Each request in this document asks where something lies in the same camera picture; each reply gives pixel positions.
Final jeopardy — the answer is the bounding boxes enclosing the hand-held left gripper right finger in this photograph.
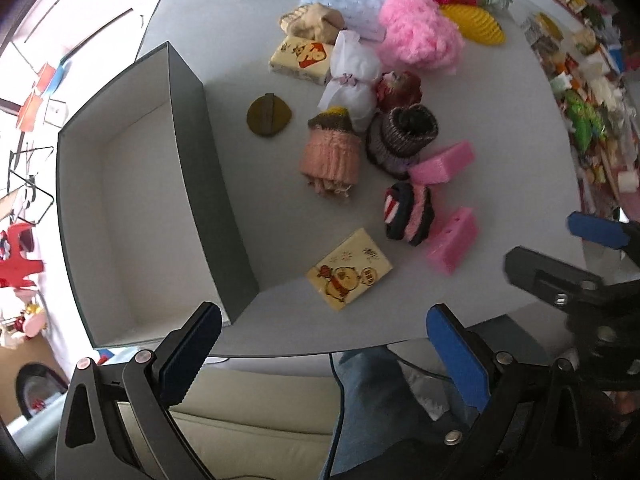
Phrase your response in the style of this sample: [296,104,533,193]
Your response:
[400,304,640,480]

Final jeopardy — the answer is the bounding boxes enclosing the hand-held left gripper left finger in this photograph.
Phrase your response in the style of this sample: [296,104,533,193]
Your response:
[55,302,222,480]

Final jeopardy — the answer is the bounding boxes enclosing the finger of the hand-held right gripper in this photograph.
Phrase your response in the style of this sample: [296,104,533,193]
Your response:
[502,246,606,311]
[567,211,640,253]

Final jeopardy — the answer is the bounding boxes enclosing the pink and black knitted sock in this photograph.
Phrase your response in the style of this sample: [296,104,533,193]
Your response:
[383,181,436,247]

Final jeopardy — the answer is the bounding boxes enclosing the large grey box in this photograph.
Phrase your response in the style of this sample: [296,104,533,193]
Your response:
[56,42,261,348]

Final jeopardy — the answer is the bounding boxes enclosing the grey brown knitted hat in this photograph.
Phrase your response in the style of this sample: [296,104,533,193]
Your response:
[365,105,440,181]

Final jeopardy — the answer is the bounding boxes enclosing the dark red fabric rose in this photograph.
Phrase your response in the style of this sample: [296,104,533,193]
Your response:
[376,71,423,113]

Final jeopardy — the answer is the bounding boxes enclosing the olive round sponge with strap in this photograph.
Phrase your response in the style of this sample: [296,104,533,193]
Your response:
[246,93,293,137]

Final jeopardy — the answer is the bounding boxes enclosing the pink fluffy cloth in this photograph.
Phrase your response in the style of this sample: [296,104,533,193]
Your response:
[376,0,466,73]

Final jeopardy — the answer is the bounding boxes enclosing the white cloth bundle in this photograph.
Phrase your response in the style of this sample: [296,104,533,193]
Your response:
[318,30,383,131]

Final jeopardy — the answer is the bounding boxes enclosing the beige towel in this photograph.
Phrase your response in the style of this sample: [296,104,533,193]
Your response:
[278,3,346,43]

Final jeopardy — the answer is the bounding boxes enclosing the person's leg in jeans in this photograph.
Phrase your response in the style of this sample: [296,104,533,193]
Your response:
[320,347,481,480]

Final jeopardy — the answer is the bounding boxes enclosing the cream sofa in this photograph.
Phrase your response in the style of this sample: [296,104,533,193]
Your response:
[120,375,341,480]

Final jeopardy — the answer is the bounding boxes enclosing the pink sponge block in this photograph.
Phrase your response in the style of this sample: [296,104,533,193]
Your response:
[409,141,476,186]
[426,206,479,275]

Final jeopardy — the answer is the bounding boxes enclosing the yellow cartoon tissue packet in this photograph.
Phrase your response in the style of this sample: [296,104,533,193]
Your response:
[306,227,393,312]

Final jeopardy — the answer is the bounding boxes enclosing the dark round appliance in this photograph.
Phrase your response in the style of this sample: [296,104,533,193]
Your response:
[15,362,68,418]

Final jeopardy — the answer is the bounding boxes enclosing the pile of plush toys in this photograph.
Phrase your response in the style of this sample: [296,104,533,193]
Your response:
[0,300,48,351]

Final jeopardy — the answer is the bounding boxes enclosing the red plastic stool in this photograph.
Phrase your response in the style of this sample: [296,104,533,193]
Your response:
[0,225,46,286]

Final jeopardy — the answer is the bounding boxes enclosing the black folding chair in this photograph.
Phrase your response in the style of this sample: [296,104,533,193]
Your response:
[7,145,56,226]

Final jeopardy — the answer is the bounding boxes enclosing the yellow knitted pouch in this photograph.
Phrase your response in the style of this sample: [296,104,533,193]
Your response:
[439,3,507,43]

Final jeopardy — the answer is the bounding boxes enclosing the salmon pink knitted roll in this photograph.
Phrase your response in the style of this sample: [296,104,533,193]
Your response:
[299,106,362,196]

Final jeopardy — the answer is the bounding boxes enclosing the tissue packet with red print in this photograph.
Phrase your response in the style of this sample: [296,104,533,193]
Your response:
[269,35,335,86]

